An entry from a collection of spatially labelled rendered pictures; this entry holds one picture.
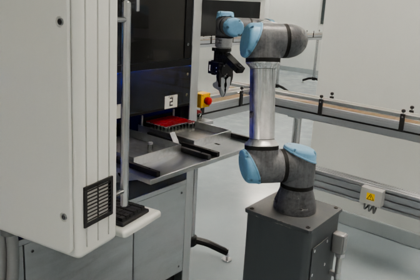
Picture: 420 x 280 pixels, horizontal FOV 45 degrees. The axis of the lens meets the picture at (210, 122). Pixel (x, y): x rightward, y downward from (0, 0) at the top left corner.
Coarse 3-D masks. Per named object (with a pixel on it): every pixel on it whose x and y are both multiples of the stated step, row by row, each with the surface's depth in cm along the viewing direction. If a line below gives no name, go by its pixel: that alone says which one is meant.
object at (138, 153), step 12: (132, 132) 223; (120, 144) 212; (132, 144) 213; (144, 144) 214; (156, 144) 214; (168, 144) 210; (180, 144) 205; (120, 156) 191; (132, 156) 197; (144, 156) 190; (156, 156) 195
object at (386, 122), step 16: (288, 96) 310; (304, 96) 294; (320, 96) 283; (288, 112) 300; (304, 112) 293; (320, 112) 285; (336, 112) 280; (352, 112) 274; (368, 112) 277; (384, 112) 266; (400, 112) 267; (352, 128) 276; (368, 128) 270; (384, 128) 264; (400, 128) 258; (416, 128) 254
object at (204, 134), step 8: (144, 128) 230; (200, 128) 243; (208, 128) 240; (216, 128) 236; (168, 136) 221; (184, 136) 229; (192, 136) 230; (200, 136) 230; (208, 136) 219; (216, 136) 224; (224, 136) 228; (200, 144) 216
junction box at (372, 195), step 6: (366, 186) 275; (360, 192) 276; (366, 192) 273; (372, 192) 271; (378, 192) 269; (384, 192) 271; (360, 198) 276; (366, 198) 274; (372, 198) 272; (378, 198) 270; (372, 204) 272; (378, 204) 270
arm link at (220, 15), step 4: (220, 12) 211; (224, 12) 210; (228, 12) 210; (232, 12) 212; (216, 16) 214; (220, 16) 211; (224, 16) 211; (228, 16) 210; (232, 16) 212; (216, 20) 213; (220, 20) 210; (216, 24) 214; (216, 28) 214; (216, 32) 214; (220, 32) 213; (216, 36) 214; (220, 36) 213; (224, 36) 213; (228, 36) 213
